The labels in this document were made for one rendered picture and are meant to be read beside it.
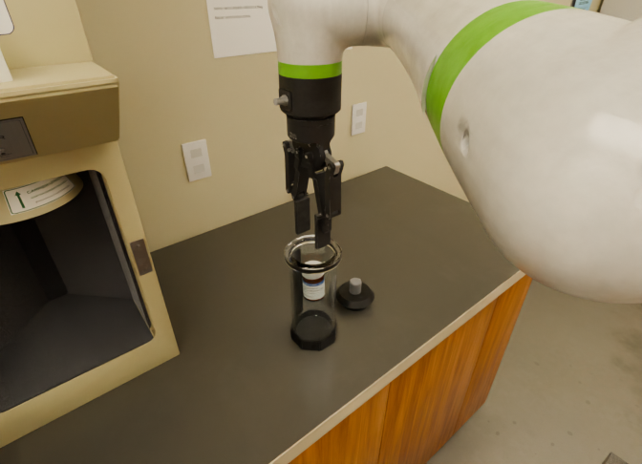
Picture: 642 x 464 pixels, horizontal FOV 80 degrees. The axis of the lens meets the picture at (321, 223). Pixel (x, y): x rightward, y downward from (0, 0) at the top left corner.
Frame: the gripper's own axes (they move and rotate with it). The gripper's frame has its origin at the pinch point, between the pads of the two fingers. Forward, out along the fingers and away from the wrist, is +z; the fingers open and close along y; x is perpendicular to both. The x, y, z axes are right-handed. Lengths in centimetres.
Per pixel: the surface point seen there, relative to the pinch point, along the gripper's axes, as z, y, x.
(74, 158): -16.7, -12.6, -31.1
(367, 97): -1, -56, 68
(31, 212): -10.0, -14.1, -38.3
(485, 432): 122, 20, 74
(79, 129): -22.1, -6.6, -30.0
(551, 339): 122, 14, 146
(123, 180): -11.7, -12.6, -26.0
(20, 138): -22.3, -6.2, -35.9
